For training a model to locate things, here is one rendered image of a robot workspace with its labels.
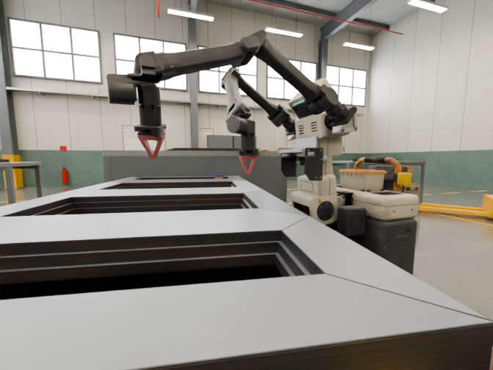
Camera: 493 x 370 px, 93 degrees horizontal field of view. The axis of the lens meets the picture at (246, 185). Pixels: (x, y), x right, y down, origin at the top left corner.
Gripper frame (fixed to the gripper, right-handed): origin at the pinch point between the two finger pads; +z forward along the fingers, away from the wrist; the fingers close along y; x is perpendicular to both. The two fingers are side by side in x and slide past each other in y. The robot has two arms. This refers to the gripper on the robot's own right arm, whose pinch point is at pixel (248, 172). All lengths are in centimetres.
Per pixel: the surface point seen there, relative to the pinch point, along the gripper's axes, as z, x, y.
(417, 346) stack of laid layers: 9, -1, 78
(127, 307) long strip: 8, -23, 71
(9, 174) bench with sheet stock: 8, -215, -184
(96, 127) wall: -130, -415, -866
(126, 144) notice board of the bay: -70, -318, -878
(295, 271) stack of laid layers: 11, -4, 62
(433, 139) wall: -89, 874, -710
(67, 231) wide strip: 7, -39, 48
